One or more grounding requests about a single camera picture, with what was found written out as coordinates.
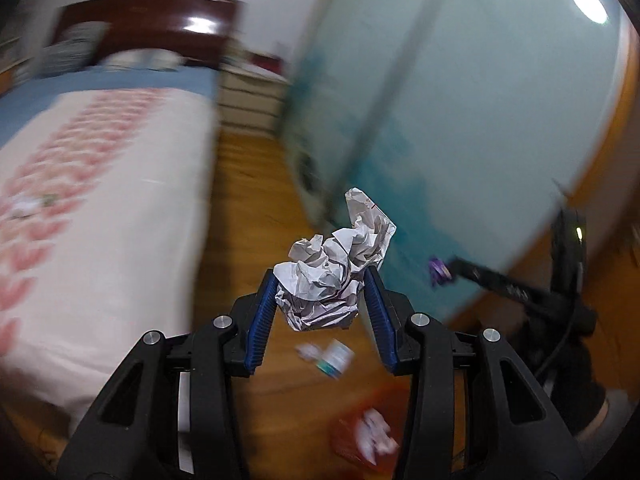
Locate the leaf-print white bed cover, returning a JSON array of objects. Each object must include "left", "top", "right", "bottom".
[{"left": 0, "top": 87, "right": 222, "bottom": 412}]

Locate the purple wrapper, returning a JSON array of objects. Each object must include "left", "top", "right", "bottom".
[{"left": 427, "top": 256, "right": 454, "bottom": 289}]

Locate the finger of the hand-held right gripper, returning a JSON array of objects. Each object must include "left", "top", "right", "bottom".
[{"left": 446, "top": 255, "right": 557, "bottom": 313}]

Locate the floral glass wardrobe door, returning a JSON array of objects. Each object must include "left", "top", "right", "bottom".
[{"left": 279, "top": 0, "right": 637, "bottom": 327}]

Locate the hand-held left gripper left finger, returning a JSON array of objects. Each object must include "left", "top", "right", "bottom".
[{"left": 57, "top": 269, "right": 277, "bottom": 480}]

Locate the white and teal packet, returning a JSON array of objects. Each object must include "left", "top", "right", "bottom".
[{"left": 317, "top": 338, "right": 357, "bottom": 380}]

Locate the grey checked pillow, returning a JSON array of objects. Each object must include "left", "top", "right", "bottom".
[{"left": 39, "top": 22, "right": 109, "bottom": 79}]

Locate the beige nightstand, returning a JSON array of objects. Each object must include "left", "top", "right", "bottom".
[{"left": 217, "top": 62, "right": 292, "bottom": 137}]

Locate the blue bedsheet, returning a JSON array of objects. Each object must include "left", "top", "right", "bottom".
[{"left": 0, "top": 66, "right": 219, "bottom": 152}]

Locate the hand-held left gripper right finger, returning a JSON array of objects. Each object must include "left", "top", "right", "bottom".
[{"left": 363, "top": 266, "right": 588, "bottom": 480}]

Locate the red box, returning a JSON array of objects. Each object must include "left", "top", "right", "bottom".
[{"left": 249, "top": 52, "right": 292, "bottom": 74}]

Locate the round ceiling lamp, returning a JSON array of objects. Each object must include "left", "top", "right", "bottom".
[{"left": 570, "top": 0, "right": 609, "bottom": 24}]

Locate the dark wooden headboard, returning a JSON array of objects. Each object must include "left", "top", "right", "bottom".
[{"left": 52, "top": 0, "right": 242, "bottom": 70}]

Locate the large white paper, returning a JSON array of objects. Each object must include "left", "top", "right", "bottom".
[{"left": 272, "top": 188, "right": 398, "bottom": 332}]

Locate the red bin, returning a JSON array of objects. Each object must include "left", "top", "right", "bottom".
[{"left": 330, "top": 384, "right": 417, "bottom": 472}]

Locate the white flat pillow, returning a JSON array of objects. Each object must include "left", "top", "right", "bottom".
[{"left": 97, "top": 48, "right": 184, "bottom": 72}]

